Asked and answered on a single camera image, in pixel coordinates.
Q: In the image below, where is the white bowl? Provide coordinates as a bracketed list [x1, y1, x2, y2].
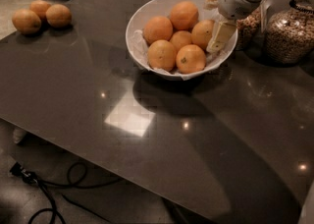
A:
[126, 0, 237, 81]

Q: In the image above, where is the orange on table back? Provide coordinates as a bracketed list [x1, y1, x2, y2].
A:
[29, 0, 51, 20]

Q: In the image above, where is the white paper bowl liner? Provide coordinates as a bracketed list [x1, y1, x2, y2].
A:
[129, 0, 234, 82]

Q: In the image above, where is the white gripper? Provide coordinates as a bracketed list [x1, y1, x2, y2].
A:
[204, 0, 261, 53]

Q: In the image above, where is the black cable on floor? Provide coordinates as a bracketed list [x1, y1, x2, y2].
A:
[9, 160, 124, 224]

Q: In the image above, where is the white label tag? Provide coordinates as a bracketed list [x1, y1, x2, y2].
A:
[260, 0, 272, 32]

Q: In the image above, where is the orange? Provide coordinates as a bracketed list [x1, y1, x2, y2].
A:
[143, 16, 173, 44]
[176, 44, 206, 74]
[46, 4, 72, 28]
[29, 0, 51, 20]
[169, 1, 199, 30]
[12, 9, 41, 35]
[147, 40, 177, 71]
[191, 20, 215, 50]
[170, 30, 192, 51]

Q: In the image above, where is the glass jar with grains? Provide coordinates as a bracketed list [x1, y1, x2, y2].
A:
[264, 0, 314, 65]

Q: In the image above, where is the glass jar with nuts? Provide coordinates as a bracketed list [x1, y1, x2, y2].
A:
[236, 8, 261, 50]

